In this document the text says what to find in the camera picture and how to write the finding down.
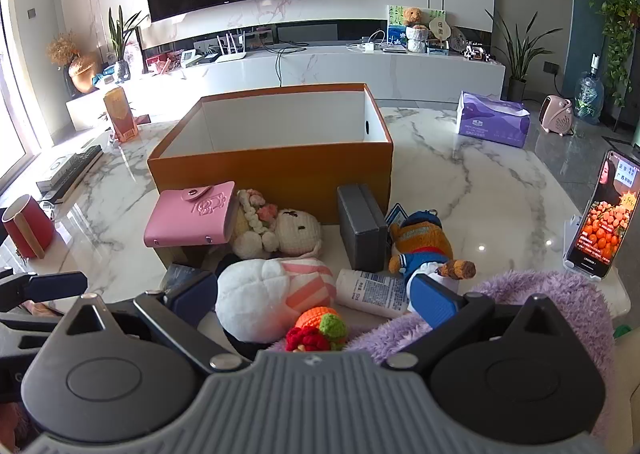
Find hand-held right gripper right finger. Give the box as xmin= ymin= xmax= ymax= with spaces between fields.
xmin=384 ymin=274 xmax=567 ymax=370

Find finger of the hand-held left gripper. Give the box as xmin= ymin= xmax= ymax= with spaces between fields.
xmin=0 ymin=270 xmax=89 ymax=313

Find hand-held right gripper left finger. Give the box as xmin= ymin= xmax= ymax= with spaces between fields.
xmin=65 ymin=270 xmax=242 ymax=375

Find orange plush toy blue outfit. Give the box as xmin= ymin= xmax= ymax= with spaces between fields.
xmin=389 ymin=211 xmax=477 ymax=286

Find white plush toy pink stripes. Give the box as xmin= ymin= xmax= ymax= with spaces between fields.
xmin=215 ymin=257 xmax=337 ymax=344

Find white lotion tube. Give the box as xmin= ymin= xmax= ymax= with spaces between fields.
xmin=334 ymin=268 xmax=413 ymax=319

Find pink snap wallet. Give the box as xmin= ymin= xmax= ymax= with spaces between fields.
xmin=143 ymin=180 xmax=236 ymax=249

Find grey rectangular box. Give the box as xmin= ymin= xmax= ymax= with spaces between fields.
xmin=336 ymin=183 xmax=390 ymax=271

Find white crochet bunny doll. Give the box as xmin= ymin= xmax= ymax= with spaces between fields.
xmin=230 ymin=189 xmax=323 ymax=260

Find crochet fruit toy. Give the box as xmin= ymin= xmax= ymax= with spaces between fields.
xmin=285 ymin=305 xmax=349 ymax=352

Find orange cardboard box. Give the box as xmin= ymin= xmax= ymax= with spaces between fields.
xmin=146 ymin=82 xmax=394 ymax=226

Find red cup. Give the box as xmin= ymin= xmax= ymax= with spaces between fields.
xmin=1 ymin=194 xmax=56 ymax=260

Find blue white tag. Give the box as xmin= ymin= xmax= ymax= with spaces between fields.
xmin=385 ymin=203 xmax=410 ymax=230

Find black remote control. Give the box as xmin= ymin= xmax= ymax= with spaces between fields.
xmin=37 ymin=144 xmax=104 ymax=202

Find purple fuzzy clothing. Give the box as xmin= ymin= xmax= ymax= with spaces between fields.
xmin=347 ymin=269 xmax=617 ymax=437

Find clear phone stand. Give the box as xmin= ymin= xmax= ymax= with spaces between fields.
xmin=562 ymin=214 xmax=608 ymax=283

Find orange drink bottle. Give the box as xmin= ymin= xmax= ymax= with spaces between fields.
xmin=103 ymin=87 xmax=139 ymax=142

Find smartphone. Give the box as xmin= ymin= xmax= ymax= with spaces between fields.
xmin=565 ymin=149 xmax=640 ymax=280

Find purple tissue box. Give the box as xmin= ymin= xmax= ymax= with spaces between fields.
xmin=456 ymin=91 xmax=532 ymax=149

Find dried flowers copper vase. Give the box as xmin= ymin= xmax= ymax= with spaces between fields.
xmin=46 ymin=32 xmax=99 ymax=95

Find pink small heater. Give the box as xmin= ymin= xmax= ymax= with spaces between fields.
xmin=538 ymin=94 xmax=576 ymax=136

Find red gift boxes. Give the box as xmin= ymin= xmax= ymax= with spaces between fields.
xmin=145 ymin=52 xmax=182 ymax=75

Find white router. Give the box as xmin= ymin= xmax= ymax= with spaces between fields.
xmin=216 ymin=32 xmax=247 ymax=63

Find white marble tv cabinet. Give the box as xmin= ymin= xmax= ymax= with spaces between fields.
xmin=65 ymin=45 xmax=506 ymax=132

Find orchid potted plant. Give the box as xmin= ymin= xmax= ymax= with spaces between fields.
xmin=107 ymin=4 xmax=149 ymax=82

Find water jug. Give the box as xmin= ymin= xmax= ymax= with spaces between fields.
xmin=574 ymin=53 xmax=606 ymax=125

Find long-leaf potted plant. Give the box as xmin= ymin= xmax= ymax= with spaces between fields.
xmin=485 ymin=9 xmax=551 ymax=102

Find white knitted pot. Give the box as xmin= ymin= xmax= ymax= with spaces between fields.
xmin=406 ymin=26 xmax=430 ymax=54

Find round wooden fan ornament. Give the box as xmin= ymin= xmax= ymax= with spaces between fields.
xmin=429 ymin=17 xmax=453 ymax=43

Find green blue painting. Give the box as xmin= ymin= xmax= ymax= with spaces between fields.
xmin=387 ymin=4 xmax=446 ymax=46

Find hanging ivy plant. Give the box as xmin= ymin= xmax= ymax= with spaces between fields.
xmin=585 ymin=0 xmax=640 ymax=108

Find black power cable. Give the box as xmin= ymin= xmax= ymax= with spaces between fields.
xmin=265 ymin=42 xmax=307 ymax=88

